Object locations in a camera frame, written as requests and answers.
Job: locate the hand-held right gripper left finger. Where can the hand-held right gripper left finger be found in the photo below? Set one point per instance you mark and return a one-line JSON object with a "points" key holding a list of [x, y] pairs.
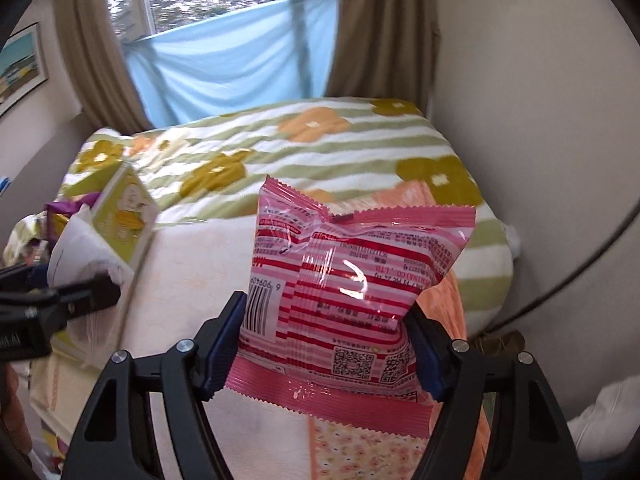
{"points": [[227, 350]]}

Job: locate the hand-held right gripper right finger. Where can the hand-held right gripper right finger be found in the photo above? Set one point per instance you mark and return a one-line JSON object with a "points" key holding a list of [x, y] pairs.
{"points": [[427, 360]]}

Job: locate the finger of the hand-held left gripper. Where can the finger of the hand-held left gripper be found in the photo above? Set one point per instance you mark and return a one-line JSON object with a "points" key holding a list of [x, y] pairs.
{"points": [[85, 297], [22, 277]]}

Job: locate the white plastic bag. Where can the white plastic bag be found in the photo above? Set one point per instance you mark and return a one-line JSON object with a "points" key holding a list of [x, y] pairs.
{"points": [[85, 250]]}

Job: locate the pink striped snack packet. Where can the pink striped snack packet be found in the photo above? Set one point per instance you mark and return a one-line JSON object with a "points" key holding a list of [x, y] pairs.
{"points": [[350, 285]]}

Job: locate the purple snack bag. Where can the purple snack bag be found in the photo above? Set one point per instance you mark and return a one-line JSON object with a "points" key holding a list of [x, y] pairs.
{"points": [[65, 207]]}

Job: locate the green yellow cardboard box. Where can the green yellow cardboard box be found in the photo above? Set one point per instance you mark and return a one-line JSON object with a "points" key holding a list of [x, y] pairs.
{"points": [[130, 215]]}

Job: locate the cream bed sheet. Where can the cream bed sheet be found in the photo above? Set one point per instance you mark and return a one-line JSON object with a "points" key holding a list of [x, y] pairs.
{"points": [[200, 260]]}

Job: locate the white garment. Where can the white garment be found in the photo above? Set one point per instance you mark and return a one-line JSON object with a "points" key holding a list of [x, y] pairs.
{"points": [[605, 420]]}

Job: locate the green striped flower blanket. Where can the green striped flower blanket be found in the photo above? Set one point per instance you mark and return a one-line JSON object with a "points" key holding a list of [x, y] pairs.
{"points": [[300, 160]]}

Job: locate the brown curtain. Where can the brown curtain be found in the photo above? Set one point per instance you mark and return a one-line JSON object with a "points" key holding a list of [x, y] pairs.
{"points": [[95, 50], [380, 35]]}

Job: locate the light blue cloth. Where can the light blue cloth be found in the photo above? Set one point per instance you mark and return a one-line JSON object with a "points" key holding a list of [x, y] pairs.
{"points": [[225, 60]]}

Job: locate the framed wall picture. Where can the framed wall picture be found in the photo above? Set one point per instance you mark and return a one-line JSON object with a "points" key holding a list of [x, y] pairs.
{"points": [[20, 70]]}

